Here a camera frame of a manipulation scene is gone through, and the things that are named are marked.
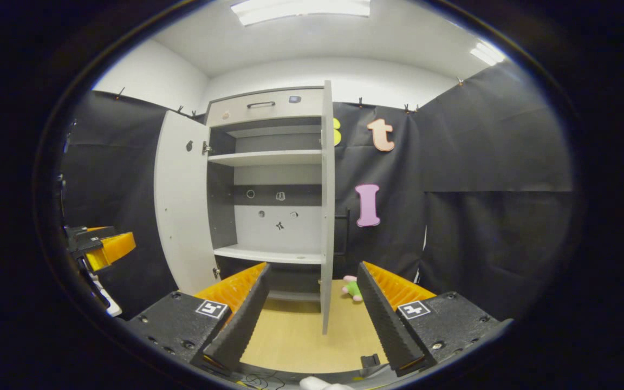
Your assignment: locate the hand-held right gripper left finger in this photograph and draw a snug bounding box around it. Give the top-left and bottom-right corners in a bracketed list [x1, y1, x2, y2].
[125, 262, 272, 374]

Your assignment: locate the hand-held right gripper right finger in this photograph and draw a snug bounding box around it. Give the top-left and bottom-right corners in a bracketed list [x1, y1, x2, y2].
[356, 261, 514, 378]

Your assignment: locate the beige cabinet door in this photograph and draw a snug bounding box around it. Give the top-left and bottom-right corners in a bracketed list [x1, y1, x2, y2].
[320, 80, 352, 335]
[153, 110, 221, 296]

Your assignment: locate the beige double-door shoe cabinet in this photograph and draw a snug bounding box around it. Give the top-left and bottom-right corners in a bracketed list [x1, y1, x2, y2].
[204, 87, 330, 304]

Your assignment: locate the beige cabinet drawer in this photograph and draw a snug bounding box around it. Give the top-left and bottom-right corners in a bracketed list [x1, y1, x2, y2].
[206, 89, 324, 127]

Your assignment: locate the green pink plush toy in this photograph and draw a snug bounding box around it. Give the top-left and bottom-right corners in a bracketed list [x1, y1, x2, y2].
[343, 275, 365, 303]

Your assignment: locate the black backdrop cloth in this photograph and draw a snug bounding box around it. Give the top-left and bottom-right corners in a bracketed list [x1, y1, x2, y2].
[60, 62, 576, 321]

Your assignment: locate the small ceiling light panel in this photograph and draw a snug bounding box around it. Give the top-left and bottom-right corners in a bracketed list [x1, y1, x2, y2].
[470, 42, 507, 67]

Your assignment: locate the large ceiling light panel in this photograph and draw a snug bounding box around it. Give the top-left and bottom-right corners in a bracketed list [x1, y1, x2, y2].
[231, 0, 372, 27]

